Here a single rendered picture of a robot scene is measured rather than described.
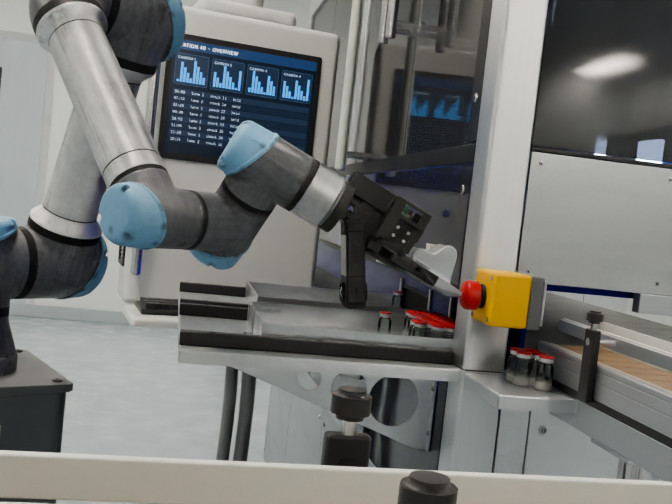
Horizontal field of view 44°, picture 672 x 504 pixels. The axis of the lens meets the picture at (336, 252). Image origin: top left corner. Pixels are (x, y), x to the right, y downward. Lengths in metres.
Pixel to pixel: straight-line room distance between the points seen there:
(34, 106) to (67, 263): 5.43
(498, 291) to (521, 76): 0.31
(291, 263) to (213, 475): 1.80
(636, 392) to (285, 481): 0.66
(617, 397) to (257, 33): 1.44
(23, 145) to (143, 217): 5.82
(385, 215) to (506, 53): 0.31
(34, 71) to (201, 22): 4.72
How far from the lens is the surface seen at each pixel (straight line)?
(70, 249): 1.36
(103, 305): 6.76
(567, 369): 1.15
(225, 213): 1.04
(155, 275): 2.10
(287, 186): 1.02
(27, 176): 6.76
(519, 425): 1.25
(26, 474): 0.40
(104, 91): 1.08
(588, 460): 1.32
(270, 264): 2.16
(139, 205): 0.96
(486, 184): 1.18
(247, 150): 1.02
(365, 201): 1.06
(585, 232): 1.25
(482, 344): 1.20
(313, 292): 1.80
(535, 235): 1.21
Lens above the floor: 1.09
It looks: 3 degrees down
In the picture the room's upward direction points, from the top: 6 degrees clockwise
